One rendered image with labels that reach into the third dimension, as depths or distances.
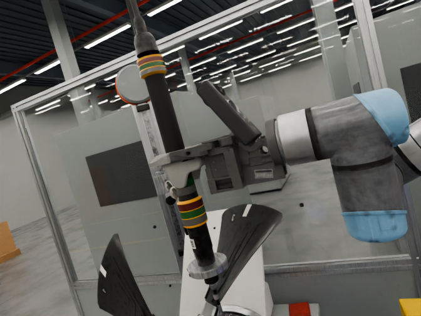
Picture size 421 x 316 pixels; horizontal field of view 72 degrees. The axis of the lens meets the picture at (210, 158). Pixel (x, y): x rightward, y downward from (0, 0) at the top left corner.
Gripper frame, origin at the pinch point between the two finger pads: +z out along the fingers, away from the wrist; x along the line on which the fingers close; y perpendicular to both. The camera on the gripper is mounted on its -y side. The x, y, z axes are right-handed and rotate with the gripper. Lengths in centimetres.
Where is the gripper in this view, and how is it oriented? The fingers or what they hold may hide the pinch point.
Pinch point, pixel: (161, 157)
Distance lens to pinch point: 50.1
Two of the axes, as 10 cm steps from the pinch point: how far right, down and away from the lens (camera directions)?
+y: 2.6, 9.6, 0.8
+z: -9.0, 2.1, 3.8
